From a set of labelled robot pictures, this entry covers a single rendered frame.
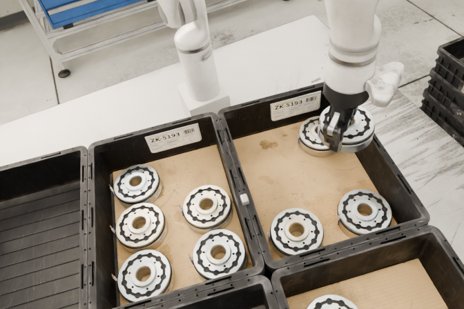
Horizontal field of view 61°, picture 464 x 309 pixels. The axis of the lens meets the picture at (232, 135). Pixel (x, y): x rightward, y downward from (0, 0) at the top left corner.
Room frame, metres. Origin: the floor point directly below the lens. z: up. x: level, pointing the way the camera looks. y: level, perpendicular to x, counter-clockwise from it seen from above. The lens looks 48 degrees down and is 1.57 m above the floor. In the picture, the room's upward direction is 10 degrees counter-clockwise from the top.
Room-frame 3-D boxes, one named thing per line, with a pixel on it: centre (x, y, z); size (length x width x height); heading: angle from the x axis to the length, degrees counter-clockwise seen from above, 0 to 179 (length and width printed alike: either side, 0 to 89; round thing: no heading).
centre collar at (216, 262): (0.34, 0.06, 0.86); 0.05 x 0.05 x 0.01
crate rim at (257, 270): (0.44, 0.15, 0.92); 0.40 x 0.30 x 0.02; 7
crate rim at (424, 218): (0.48, -0.14, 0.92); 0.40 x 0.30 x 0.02; 7
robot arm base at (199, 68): (0.88, 0.06, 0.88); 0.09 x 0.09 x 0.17; 25
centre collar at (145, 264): (0.32, 0.21, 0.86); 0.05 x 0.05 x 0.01
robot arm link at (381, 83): (0.45, -0.21, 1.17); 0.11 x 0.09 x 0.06; 52
